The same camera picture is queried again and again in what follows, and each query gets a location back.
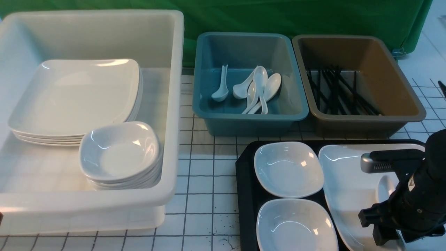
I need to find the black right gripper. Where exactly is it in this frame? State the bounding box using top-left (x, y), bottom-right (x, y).
top-left (358, 164), bottom-right (445, 246)

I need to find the large white square plate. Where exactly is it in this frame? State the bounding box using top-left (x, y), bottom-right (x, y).
top-left (318, 144), bottom-right (429, 251)

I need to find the white bowl tray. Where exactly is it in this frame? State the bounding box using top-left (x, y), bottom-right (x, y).
top-left (256, 198), bottom-right (339, 251)
top-left (253, 142), bottom-right (324, 198)

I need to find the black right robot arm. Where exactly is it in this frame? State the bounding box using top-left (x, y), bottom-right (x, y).
top-left (358, 130), bottom-right (446, 246)

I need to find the brown plastic bin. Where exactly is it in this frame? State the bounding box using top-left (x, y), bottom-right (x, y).
top-left (292, 35), bottom-right (426, 139)

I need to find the black chopsticks pile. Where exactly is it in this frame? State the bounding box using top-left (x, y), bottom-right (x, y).
top-left (306, 65), bottom-right (383, 116)

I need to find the metal clip on cloth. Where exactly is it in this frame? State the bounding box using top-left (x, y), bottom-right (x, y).
top-left (391, 48), bottom-right (406, 60)

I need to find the green cloth backdrop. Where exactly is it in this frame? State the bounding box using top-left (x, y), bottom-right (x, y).
top-left (1, 0), bottom-right (433, 67)

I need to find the white spoon small under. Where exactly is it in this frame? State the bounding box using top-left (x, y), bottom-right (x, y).
top-left (242, 81), bottom-right (258, 114)

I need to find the teal plastic bin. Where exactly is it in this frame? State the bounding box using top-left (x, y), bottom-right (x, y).
top-left (192, 32), bottom-right (309, 137)

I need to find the stack of white bowls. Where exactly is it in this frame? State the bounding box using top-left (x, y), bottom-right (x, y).
top-left (79, 121), bottom-right (163, 190)

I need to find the stack of white plates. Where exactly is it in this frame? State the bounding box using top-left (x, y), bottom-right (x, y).
top-left (8, 59), bottom-right (143, 146)

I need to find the large white plastic tub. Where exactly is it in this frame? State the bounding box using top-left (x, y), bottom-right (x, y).
top-left (1, 9), bottom-right (184, 236)

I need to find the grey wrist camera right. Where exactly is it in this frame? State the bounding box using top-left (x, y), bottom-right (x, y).
top-left (360, 149), bottom-right (425, 174)

